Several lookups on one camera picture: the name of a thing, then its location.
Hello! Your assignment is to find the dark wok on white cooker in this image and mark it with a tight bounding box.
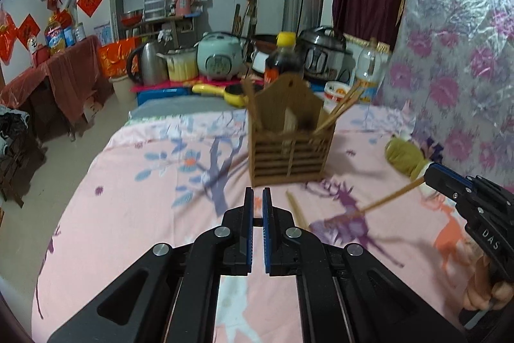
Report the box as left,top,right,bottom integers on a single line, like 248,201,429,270
251,34,277,76

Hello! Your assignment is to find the stainless steel electric kettle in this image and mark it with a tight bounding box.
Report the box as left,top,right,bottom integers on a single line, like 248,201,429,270
126,40,169,86

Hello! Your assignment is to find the red cloth covered table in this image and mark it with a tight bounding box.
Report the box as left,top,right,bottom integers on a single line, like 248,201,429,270
1,36,111,126

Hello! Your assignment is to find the wooden chopstick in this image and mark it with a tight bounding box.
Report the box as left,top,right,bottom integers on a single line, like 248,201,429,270
360,177,424,213
286,191,309,231

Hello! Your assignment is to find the person's right hand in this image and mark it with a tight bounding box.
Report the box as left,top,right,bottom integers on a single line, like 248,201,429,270
463,255,513,311

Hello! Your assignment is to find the red gift box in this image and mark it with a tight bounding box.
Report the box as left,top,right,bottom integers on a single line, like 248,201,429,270
97,37,141,78

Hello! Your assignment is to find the red white small bowl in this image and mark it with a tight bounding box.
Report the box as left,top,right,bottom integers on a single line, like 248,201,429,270
324,81,351,105

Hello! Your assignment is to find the pink deer print tablecloth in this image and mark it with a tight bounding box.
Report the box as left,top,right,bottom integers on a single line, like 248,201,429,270
31,105,480,342

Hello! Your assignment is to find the olive white plush toy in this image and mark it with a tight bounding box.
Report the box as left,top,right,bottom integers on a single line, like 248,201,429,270
385,137,432,181

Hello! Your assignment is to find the wooden slatted utensil holder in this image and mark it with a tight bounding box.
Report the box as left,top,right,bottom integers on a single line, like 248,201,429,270
244,73,334,186

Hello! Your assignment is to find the dark soy sauce bottle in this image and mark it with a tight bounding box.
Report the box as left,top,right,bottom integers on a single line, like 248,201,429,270
264,31,303,86

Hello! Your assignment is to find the cream pot with lid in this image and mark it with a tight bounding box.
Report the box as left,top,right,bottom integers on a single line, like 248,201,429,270
157,48,199,82

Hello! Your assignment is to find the yellow cooking oil bottle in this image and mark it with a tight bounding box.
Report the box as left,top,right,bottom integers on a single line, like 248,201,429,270
44,16,66,56

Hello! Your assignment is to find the black silver pressure cooker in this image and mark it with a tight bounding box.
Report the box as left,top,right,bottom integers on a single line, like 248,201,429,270
296,26,354,85

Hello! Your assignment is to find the clear plastic bottle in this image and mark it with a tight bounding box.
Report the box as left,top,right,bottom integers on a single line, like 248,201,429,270
355,37,388,104

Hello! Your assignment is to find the chair with grey jacket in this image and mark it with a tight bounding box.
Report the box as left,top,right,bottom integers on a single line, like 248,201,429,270
1,104,45,208

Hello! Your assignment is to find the mint green rice cooker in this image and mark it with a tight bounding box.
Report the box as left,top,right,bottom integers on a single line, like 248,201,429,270
196,32,245,80

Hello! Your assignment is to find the yellow small frying pan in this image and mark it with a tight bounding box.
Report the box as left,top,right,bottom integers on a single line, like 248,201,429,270
192,84,247,108

